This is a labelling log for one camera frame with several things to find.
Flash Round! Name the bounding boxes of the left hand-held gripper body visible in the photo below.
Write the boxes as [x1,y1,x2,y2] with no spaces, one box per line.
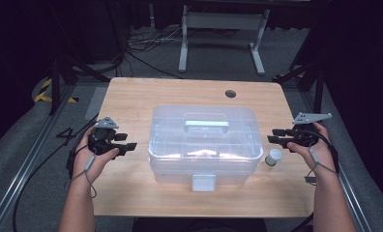
[87,116,120,157]

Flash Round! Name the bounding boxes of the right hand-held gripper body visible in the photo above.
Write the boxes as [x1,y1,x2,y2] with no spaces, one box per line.
[287,111,333,149]

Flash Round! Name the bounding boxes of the small white-capped bottle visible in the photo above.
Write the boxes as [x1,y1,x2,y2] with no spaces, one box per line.
[265,148,283,167]

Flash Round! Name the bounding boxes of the clear plastic storage box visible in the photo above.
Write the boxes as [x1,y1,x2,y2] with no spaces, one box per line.
[147,104,265,193]

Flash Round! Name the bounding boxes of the person's right hand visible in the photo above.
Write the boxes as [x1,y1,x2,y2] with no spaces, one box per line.
[286,124,339,177]

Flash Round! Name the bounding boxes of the person's left hand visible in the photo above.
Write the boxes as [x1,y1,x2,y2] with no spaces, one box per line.
[73,127,120,187]

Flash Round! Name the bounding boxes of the grey floor plate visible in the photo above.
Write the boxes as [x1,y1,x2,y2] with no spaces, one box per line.
[84,86,108,121]

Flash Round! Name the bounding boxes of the black metal stand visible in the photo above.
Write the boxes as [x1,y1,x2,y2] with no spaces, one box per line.
[273,61,326,114]
[48,54,111,116]

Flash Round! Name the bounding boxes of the grey right wrist lanyard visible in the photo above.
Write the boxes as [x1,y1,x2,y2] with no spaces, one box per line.
[305,146,339,187]

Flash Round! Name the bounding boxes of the grey wrist lanyard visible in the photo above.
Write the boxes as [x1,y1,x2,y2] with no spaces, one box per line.
[305,146,339,187]
[63,154,99,199]

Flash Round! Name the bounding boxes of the grey left wrist lanyard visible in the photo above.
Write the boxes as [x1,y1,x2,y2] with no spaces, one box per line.
[63,154,99,199]

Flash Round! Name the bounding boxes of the aluminium floor rail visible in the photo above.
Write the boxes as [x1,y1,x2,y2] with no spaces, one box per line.
[300,91,372,232]
[0,85,76,232]

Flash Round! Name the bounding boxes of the bundle of floor cables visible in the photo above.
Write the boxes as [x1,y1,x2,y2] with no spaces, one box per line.
[126,27,184,54]

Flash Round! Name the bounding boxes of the grey metal desk frame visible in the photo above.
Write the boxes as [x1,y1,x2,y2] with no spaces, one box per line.
[178,4,271,75]

